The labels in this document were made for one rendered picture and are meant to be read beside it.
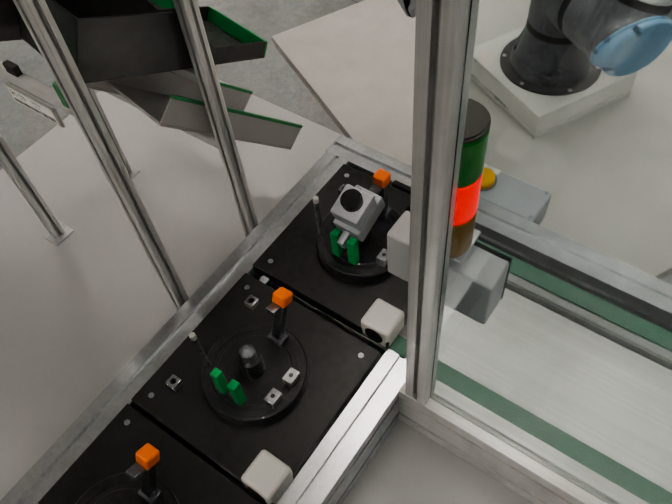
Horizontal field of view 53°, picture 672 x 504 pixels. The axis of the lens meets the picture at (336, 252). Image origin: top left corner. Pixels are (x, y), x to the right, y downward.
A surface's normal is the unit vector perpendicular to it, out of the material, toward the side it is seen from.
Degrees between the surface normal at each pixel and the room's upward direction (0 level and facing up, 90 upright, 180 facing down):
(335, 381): 0
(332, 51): 0
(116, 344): 0
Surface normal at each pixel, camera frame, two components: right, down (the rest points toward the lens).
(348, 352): -0.07, -0.58
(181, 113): 0.70, 0.55
